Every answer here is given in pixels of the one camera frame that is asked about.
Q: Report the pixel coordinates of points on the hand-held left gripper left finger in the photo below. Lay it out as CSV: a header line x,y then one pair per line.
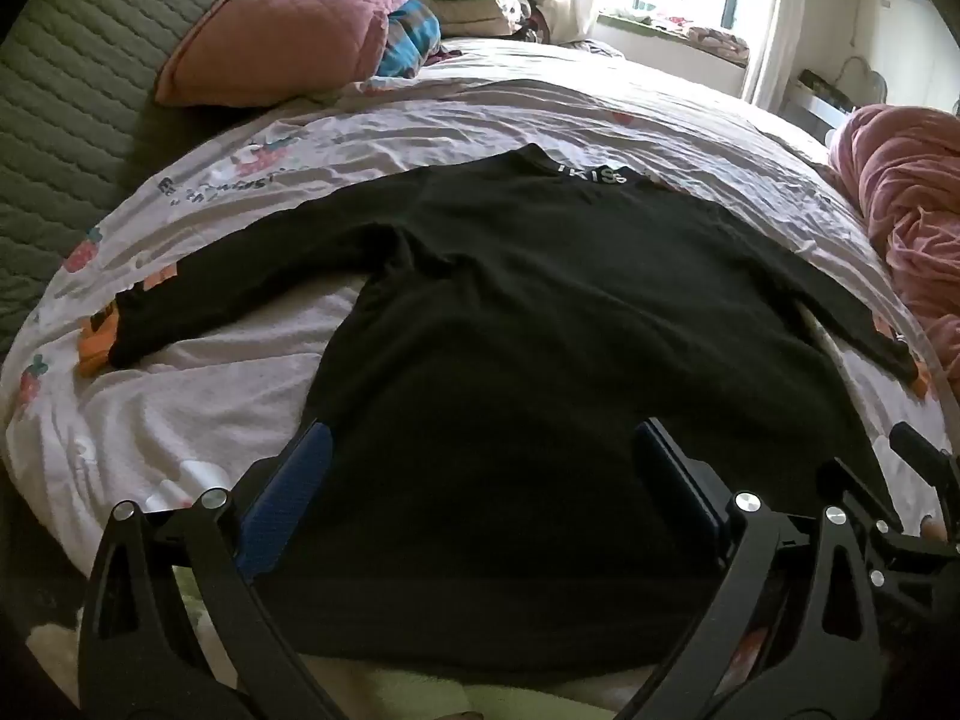
x,y
289,495

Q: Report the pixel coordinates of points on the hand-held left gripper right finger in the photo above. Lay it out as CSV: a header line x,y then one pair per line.
x,y
679,480

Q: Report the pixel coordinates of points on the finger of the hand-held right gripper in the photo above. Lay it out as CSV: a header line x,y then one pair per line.
x,y
862,495
922,450

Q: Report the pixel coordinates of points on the black sweater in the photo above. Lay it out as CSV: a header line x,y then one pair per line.
x,y
510,315

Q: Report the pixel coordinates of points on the pile of folded clothes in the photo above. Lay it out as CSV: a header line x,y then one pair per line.
x,y
465,4

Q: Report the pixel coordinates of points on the strawberry print bed sheet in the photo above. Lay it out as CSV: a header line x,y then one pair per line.
x,y
225,390

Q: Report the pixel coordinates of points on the pink duvet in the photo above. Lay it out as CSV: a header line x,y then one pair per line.
x,y
907,195

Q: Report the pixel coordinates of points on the light green cloth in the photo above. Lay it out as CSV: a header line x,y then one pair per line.
x,y
450,694

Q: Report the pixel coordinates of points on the patterned cloth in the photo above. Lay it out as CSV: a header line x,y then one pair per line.
x,y
720,41

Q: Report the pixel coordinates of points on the green windowsill mat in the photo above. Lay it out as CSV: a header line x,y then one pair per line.
x,y
637,26

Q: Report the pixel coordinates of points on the green quilted headboard cover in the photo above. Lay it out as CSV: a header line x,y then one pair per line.
x,y
67,90

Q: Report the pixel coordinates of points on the pink pillow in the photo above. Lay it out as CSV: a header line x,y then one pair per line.
x,y
285,22

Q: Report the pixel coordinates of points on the blue striped blanket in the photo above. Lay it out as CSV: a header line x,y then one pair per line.
x,y
409,34

